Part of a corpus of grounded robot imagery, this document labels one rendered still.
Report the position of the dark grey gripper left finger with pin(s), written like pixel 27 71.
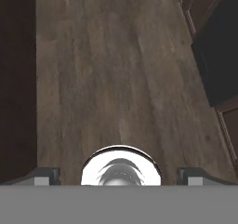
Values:
pixel 46 173

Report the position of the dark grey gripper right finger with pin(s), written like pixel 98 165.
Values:
pixel 192 173

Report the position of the white and black round object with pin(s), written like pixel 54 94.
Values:
pixel 93 172

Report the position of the brown cupboard door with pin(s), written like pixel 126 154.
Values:
pixel 201 4
pixel 231 128

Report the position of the dark brown cupboard run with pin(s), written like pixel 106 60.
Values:
pixel 17 79

